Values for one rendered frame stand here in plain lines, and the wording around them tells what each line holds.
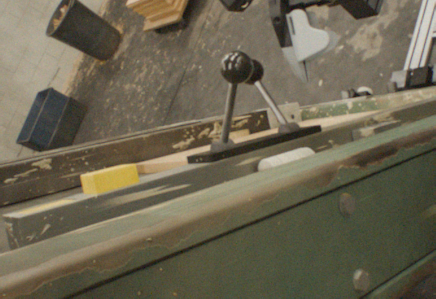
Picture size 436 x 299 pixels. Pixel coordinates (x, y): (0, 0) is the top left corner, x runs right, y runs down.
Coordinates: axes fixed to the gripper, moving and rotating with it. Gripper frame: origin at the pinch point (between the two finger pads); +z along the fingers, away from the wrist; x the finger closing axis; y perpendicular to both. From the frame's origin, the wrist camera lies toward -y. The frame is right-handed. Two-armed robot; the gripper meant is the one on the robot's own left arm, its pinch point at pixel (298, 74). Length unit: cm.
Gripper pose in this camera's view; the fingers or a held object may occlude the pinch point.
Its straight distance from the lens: 69.3
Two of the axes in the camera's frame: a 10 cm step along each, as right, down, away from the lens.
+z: 1.9, 9.8, 0.5
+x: 5.0, -1.4, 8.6
